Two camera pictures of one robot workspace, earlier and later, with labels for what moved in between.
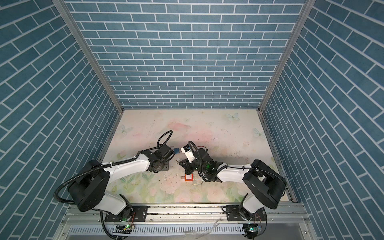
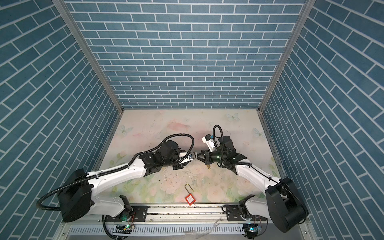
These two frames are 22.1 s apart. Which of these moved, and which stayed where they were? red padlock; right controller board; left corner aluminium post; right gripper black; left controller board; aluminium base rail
Moved: right gripper black; red padlock
Stayed: aluminium base rail; left corner aluminium post; right controller board; left controller board
